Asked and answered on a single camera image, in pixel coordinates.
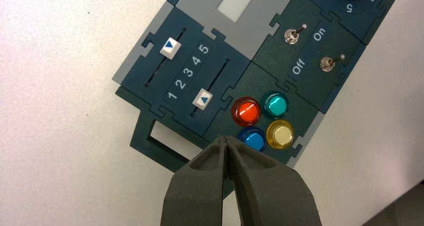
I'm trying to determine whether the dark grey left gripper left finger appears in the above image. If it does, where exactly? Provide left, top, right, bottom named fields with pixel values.
left=160, top=136, right=229, bottom=226

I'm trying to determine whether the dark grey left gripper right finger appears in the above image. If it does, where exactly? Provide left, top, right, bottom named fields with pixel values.
left=225, top=137, right=323, bottom=226

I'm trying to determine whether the blue round push button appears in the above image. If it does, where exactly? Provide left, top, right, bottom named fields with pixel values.
left=237, top=127, right=267, bottom=152

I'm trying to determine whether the yellow round push button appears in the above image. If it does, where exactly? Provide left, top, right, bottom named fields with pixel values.
left=265, top=119, right=295, bottom=150

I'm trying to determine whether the red round push button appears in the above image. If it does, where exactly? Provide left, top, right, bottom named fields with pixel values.
left=231, top=96, right=263, bottom=127

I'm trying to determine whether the green round push button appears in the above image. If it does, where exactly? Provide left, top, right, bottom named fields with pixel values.
left=260, top=90, right=290, bottom=120

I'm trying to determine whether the white slider knob blue triangle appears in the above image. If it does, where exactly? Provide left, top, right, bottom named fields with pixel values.
left=192, top=88, right=214, bottom=111
left=159, top=37, right=182, bottom=60

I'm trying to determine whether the dark teal control panel board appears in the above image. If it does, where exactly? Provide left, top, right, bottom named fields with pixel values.
left=111, top=0, right=404, bottom=200

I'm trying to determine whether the silver toggle switch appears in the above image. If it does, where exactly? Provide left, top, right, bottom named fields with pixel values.
left=284, top=23, right=308, bottom=45
left=319, top=54, right=346, bottom=72

